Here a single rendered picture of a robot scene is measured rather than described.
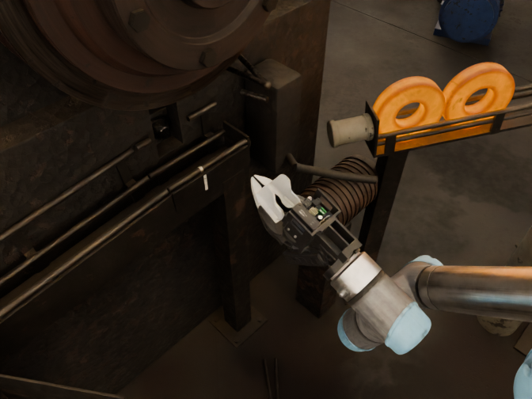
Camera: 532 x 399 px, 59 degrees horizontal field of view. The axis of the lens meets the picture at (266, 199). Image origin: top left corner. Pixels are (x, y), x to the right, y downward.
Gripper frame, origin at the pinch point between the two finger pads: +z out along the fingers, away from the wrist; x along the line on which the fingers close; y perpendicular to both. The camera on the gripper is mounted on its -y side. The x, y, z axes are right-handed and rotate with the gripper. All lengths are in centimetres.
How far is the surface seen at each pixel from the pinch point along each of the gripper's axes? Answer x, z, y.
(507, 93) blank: -58, -17, 4
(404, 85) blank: -39.0, -2.3, 3.6
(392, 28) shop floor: -194, 60, -98
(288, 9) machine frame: -32.1, 25.6, 4.4
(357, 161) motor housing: -37.5, -3.8, -21.5
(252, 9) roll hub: -4.0, 12.8, 25.2
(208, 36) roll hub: 3.4, 13.1, 23.7
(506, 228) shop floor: -99, -49, -63
